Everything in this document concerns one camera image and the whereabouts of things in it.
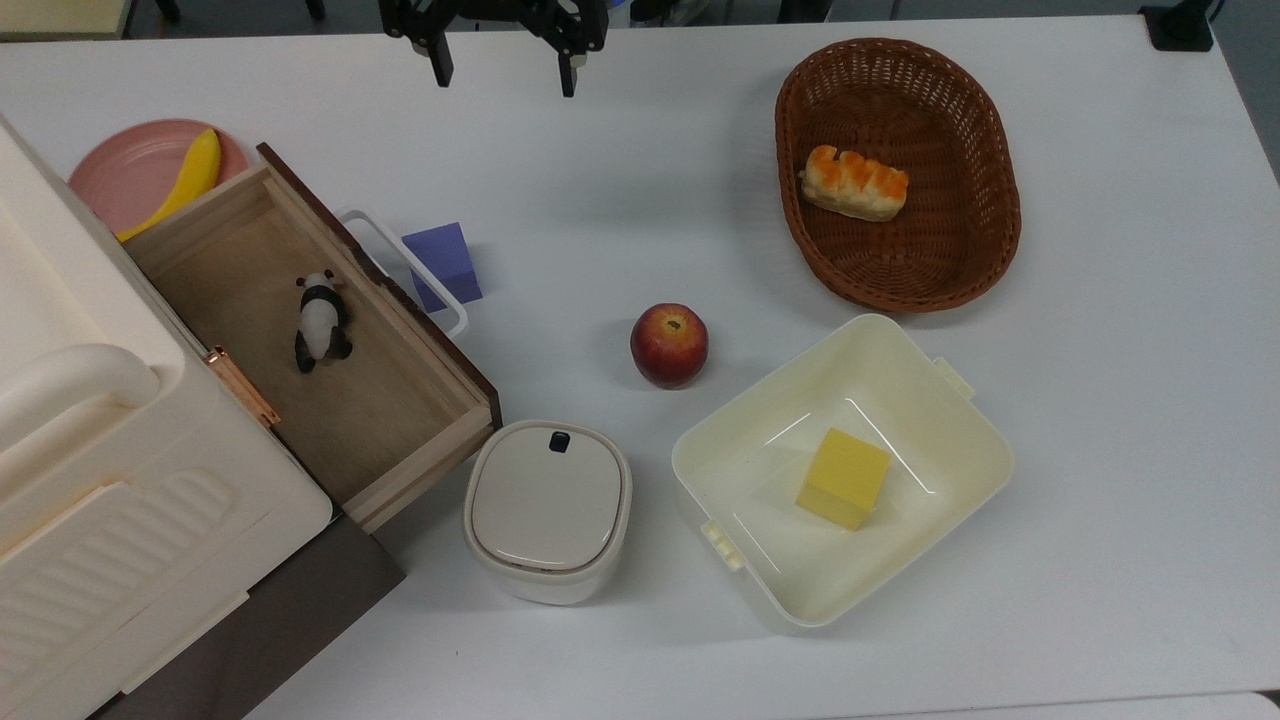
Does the panda toy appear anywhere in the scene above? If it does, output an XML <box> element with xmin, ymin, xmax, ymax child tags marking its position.
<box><xmin>293</xmin><ymin>269</ymin><xmax>354</xmax><ymax>374</ymax></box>

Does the wooden drawer with white handle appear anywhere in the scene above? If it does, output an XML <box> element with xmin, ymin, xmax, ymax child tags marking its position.
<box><xmin>125</xmin><ymin>142</ymin><xmax>503</xmax><ymax>534</ymax></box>

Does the purple cube block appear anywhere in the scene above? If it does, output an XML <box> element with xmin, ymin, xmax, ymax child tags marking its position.
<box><xmin>401</xmin><ymin>222</ymin><xmax>484</xmax><ymax>314</ymax></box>

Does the copper door handle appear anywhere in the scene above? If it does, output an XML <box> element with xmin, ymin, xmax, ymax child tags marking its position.
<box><xmin>205</xmin><ymin>347</ymin><xmax>283</xmax><ymax>429</ymax></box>

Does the brown wicker basket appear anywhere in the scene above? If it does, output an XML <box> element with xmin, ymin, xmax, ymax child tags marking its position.
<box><xmin>775</xmin><ymin>38</ymin><xmax>1022</xmax><ymax>314</ymax></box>

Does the small white lidded trash can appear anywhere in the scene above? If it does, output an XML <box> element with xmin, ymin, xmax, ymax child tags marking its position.
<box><xmin>462</xmin><ymin>420</ymin><xmax>633</xmax><ymax>607</ymax></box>

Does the cream plastic open bin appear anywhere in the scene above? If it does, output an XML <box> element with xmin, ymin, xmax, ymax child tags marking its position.
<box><xmin>671</xmin><ymin>313</ymin><xmax>1016</xmax><ymax>633</ymax></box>

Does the yellow cube block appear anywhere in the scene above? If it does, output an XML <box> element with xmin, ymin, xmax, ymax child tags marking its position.
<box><xmin>795</xmin><ymin>428</ymin><xmax>893</xmax><ymax>532</ymax></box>

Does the dark wood cabinet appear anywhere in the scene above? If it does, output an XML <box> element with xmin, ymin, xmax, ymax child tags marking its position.
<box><xmin>90</xmin><ymin>515</ymin><xmax>407</xmax><ymax>720</ymax></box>

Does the cream plastic storage box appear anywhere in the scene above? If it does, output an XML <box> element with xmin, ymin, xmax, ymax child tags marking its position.
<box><xmin>0</xmin><ymin>115</ymin><xmax>334</xmax><ymax>720</ymax></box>

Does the black clamp mount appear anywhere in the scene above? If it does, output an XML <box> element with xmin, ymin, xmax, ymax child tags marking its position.
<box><xmin>1140</xmin><ymin>0</ymin><xmax>1226</xmax><ymax>53</ymax></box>

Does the yellow toy banana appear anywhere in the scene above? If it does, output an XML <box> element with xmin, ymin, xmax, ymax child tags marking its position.
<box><xmin>117</xmin><ymin>128</ymin><xmax>222</xmax><ymax>243</ymax></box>

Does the toy bread with orange glaze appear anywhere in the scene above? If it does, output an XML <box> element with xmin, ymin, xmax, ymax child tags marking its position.
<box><xmin>798</xmin><ymin>145</ymin><xmax>911</xmax><ymax>223</ymax></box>

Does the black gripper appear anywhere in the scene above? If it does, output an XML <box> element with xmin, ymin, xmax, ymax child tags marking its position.
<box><xmin>378</xmin><ymin>0</ymin><xmax>609</xmax><ymax>99</ymax></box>

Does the pink plate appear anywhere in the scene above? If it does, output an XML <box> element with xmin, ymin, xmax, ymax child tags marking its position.
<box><xmin>68</xmin><ymin>119</ymin><xmax>251</xmax><ymax>239</ymax></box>

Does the red apple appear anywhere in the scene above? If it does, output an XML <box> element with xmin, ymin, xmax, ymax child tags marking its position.
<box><xmin>630</xmin><ymin>303</ymin><xmax>710</xmax><ymax>390</ymax></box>

